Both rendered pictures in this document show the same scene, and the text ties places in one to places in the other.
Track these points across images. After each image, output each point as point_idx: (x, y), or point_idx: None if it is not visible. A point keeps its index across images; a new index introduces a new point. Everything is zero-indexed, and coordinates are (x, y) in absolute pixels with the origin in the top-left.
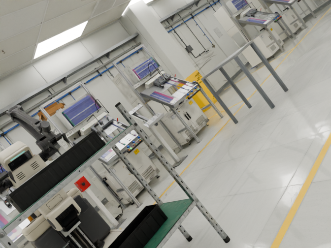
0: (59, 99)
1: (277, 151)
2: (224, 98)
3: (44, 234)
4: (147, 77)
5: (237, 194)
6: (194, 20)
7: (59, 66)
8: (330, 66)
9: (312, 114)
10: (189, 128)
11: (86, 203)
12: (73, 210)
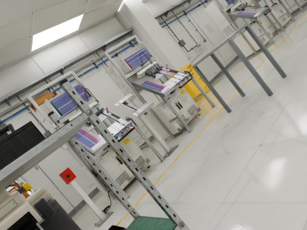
0: (56, 90)
1: (286, 146)
2: (215, 89)
3: None
4: (139, 67)
5: (237, 202)
6: (187, 16)
7: (57, 58)
8: None
9: None
10: (181, 117)
11: (51, 208)
12: (29, 220)
